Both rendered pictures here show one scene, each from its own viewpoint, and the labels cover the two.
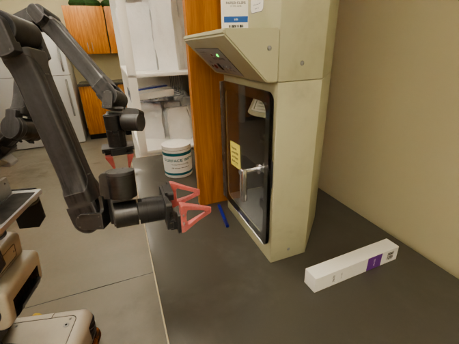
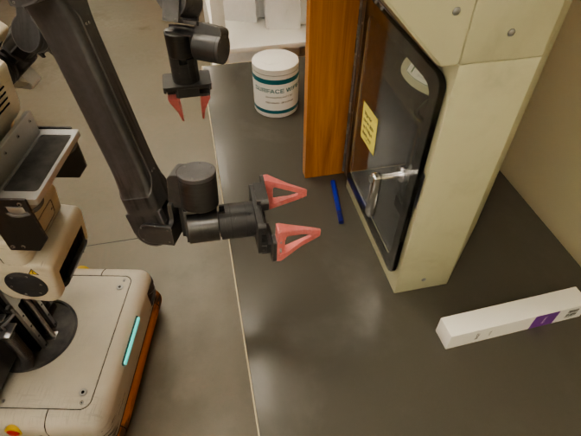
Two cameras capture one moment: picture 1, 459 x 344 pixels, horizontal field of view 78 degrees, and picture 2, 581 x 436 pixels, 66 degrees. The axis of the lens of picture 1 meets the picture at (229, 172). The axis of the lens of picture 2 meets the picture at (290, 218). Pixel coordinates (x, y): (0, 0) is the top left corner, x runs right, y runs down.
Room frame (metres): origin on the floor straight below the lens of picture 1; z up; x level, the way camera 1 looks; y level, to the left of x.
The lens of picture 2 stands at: (0.07, 0.02, 1.66)
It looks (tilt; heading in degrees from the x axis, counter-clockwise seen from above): 46 degrees down; 9
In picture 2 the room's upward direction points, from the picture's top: straight up
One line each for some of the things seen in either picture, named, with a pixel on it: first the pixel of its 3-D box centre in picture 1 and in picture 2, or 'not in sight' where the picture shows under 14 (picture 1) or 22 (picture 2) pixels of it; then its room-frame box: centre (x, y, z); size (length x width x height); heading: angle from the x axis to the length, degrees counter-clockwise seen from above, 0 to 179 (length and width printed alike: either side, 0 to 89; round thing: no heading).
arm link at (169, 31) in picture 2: (115, 121); (182, 42); (0.91, 0.37, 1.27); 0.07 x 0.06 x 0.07; 79
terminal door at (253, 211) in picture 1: (242, 158); (379, 140); (0.74, -0.04, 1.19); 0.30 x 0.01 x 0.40; 21
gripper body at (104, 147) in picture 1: (117, 139); (185, 70); (0.91, 0.37, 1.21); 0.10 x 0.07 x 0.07; 111
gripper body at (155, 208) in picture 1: (155, 208); (242, 219); (0.56, 0.17, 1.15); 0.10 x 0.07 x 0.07; 20
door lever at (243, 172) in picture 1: (249, 183); (382, 192); (0.63, -0.05, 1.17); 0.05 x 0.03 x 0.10; 111
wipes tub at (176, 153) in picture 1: (177, 158); (276, 83); (1.23, 0.24, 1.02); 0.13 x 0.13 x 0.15
